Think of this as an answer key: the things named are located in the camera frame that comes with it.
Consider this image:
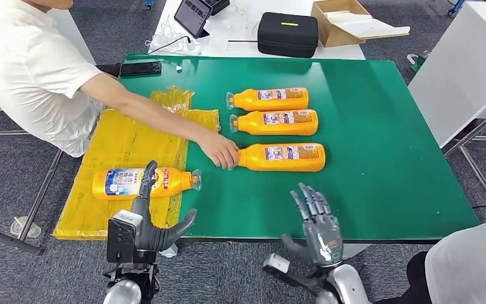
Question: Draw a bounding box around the clear plastic cup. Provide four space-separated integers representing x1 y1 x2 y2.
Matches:
9 216 42 239

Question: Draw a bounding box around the white paper sheet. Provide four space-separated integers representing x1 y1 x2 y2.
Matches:
325 10 411 41

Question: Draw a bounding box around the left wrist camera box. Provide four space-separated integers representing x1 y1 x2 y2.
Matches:
106 210 144 264

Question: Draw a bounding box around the person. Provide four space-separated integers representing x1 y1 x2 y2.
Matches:
373 216 486 304
0 0 240 171

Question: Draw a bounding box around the white side table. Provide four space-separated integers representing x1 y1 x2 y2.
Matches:
407 0 486 148

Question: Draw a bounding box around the black box device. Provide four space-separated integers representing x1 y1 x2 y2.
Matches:
202 0 231 16

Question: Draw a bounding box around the white cable bundle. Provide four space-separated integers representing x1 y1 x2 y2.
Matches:
144 16 204 56

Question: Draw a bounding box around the chrome table leg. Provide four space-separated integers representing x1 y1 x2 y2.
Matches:
16 150 63 242

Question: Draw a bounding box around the dark tablet on stand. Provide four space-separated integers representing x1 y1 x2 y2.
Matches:
173 0 213 39

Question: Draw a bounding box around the chrome table frame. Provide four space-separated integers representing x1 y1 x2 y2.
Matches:
441 97 486 217

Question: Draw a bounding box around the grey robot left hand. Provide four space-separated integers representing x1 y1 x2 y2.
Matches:
130 160 197 253

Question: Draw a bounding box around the person's right hand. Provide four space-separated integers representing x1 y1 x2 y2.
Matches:
197 129 240 171

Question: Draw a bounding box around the black smartphone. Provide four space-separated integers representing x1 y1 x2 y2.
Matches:
119 61 163 78

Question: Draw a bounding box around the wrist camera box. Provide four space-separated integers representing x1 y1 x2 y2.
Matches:
106 210 144 264
263 253 311 290

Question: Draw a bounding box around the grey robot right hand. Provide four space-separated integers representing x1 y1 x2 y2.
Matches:
282 182 344 268

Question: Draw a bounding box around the orange detergent bottle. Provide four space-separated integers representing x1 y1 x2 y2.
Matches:
229 110 319 137
225 87 309 113
92 167 203 201
236 142 327 174

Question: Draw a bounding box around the white table foot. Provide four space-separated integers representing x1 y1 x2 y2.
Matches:
158 243 180 259
341 244 373 260

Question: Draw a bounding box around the brown cardboard box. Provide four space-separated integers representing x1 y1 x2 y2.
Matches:
309 0 411 48

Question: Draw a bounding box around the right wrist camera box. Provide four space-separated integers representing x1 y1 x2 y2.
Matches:
263 253 311 290

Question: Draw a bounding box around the green white floor object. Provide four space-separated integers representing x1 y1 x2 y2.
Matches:
406 50 432 75

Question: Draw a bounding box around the black carrying case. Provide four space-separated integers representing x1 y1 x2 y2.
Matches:
256 11 320 59

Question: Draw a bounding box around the dark metal floor bar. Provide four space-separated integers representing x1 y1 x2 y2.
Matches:
0 221 46 257

